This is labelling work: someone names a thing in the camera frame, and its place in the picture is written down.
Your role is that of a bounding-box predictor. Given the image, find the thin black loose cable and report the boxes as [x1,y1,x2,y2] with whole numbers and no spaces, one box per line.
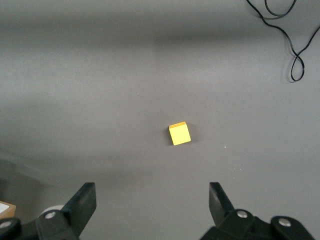
[246,0,320,83]

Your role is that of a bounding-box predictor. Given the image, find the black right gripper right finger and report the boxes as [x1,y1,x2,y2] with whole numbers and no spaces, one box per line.
[199,181,316,240]

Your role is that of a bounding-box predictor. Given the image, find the wooden drawer cabinet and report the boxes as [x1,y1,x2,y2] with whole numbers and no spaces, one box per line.
[0,200,17,219]

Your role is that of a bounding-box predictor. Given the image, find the yellow wooden cube block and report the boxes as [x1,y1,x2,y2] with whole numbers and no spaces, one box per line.
[168,121,193,147]

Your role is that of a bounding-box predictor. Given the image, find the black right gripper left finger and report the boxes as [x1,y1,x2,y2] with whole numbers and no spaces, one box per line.
[0,182,97,240]

